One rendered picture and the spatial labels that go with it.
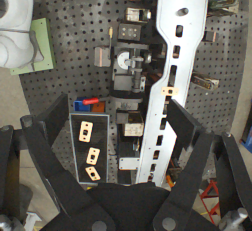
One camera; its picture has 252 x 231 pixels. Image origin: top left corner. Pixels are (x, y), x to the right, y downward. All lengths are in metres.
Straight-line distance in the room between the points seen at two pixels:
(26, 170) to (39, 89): 1.97
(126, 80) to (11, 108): 1.90
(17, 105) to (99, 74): 1.43
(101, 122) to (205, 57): 0.82
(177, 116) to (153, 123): 0.58
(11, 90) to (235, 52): 2.29
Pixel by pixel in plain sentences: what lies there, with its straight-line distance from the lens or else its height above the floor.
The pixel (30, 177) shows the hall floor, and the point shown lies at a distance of 2.97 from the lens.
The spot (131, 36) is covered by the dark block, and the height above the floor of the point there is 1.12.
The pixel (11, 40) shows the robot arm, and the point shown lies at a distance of 0.78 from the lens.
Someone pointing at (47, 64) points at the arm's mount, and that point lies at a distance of 0.96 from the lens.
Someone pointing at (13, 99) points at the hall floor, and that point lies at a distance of 2.15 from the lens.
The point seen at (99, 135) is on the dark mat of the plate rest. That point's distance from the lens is 0.57.
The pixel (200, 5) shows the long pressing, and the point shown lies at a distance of 0.74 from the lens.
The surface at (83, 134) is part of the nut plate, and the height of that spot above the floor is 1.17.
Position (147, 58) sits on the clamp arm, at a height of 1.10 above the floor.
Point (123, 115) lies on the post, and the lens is 0.59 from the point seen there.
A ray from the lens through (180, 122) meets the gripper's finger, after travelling 0.17.
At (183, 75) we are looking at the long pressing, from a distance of 0.71.
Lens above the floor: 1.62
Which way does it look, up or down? 66 degrees down
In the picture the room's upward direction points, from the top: 170 degrees clockwise
